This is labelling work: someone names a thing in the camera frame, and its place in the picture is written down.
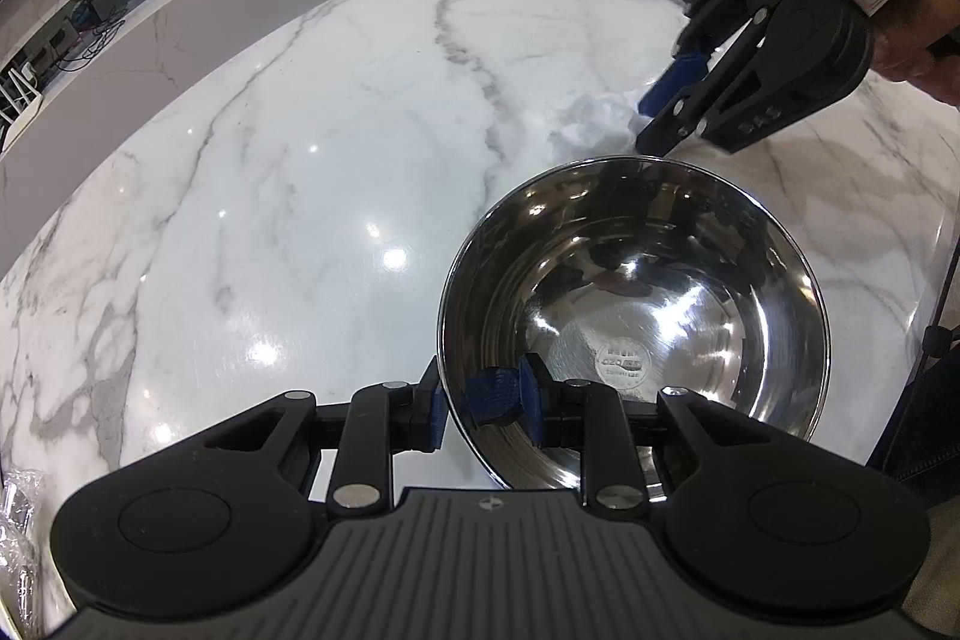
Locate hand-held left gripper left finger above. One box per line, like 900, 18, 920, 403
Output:
201, 355, 452, 512

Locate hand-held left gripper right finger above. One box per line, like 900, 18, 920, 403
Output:
517, 353, 760, 511

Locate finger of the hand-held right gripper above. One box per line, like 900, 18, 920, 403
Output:
670, 0, 766, 86
634, 2, 785, 157

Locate stainless steel bowl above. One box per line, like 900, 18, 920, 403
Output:
437, 158, 833, 512

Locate person's right hand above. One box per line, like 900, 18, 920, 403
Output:
862, 0, 960, 107

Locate black tripod stand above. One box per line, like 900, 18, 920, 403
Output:
911, 235, 960, 386

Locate person's jeans leg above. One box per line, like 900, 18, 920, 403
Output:
866, 347, 960, 506

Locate clear plastic bag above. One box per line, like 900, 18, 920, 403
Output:
0, 467, 47, 633

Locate black cables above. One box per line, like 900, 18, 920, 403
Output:
56, 6, 128, 71

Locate white wire rack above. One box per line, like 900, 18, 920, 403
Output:
0, 64, 42, 150

